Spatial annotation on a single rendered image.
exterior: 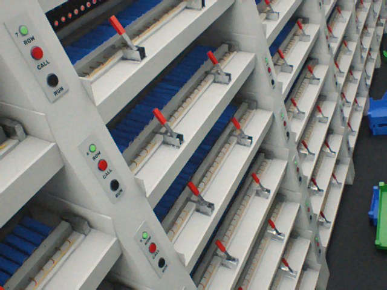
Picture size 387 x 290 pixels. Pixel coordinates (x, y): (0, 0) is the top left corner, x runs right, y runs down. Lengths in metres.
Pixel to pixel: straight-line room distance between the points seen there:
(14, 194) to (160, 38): 0.44
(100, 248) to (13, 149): 0.21
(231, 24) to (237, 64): 0.12
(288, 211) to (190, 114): 0.66
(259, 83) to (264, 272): 0.59
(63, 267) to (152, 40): 0.46
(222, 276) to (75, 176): 0.56
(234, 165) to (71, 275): 0.55
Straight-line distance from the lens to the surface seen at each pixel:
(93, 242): 0.69
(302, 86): 1.74
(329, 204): 2.01
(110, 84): 0.69
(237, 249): 1.10
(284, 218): 1.42
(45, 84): 0.59
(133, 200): 0.70
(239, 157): 1.07
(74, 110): 0.61
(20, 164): 0.58
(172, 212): 0.91
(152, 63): 0.76
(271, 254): 1.33
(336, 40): 2.14
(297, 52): 1.59
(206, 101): 0.95
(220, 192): 0.98
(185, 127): 0.87
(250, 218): 1.17
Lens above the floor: 1.53
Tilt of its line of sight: 29 degrees down
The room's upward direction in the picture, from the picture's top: 24 degrees counter-clockwise
